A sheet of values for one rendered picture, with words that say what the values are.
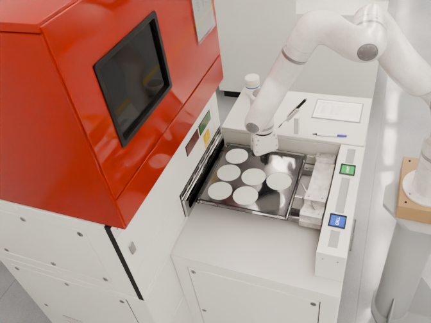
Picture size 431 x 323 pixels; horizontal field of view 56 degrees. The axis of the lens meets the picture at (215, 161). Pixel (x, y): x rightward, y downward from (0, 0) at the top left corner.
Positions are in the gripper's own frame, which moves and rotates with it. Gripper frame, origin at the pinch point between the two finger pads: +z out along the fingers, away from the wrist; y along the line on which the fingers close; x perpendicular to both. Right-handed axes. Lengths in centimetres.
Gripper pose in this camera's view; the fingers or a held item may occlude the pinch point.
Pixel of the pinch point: (264, 159)
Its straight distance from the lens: 164.9
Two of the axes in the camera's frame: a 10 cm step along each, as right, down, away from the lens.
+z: 1.2, 7.4, 6.7
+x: -3.6, -5.9, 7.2
